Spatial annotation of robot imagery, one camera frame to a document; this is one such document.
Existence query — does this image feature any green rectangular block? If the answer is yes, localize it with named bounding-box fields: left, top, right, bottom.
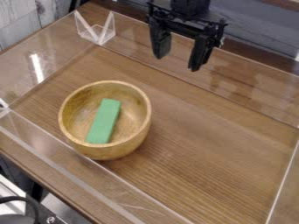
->
left=86, top=98, right=122, bottom=144

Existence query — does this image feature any black cable lower left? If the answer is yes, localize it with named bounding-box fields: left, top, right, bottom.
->
left=0, top=195, right=42, bottom=224

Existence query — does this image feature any clear acrylic tray wall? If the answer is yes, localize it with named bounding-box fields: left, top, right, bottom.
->
left=0, top=10, right=299, bottom=224

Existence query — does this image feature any clear acrylic corner bracket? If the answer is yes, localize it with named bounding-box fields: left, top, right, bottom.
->
left=74, top=10, right=117, bottom=46

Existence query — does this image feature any brown wooden bowl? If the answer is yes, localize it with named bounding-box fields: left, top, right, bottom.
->
left=59, top=80, right=153, bottom=160

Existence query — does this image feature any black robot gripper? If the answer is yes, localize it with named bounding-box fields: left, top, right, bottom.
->
left=147, top=0, right=229, bottom=72

